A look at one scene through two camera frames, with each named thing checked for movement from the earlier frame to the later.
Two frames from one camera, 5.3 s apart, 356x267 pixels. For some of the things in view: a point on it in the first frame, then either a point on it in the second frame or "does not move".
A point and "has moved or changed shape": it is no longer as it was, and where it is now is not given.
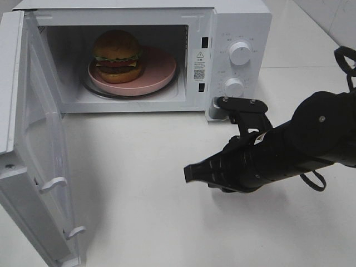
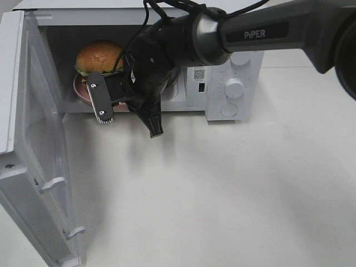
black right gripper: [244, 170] -> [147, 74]
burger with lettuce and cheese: [117, 53] has moved or changed shape
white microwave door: [35, 188] does not move
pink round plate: [159, 69] has moved or changed shape
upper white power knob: [240, 53] does not move
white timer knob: [234, 88] does not move
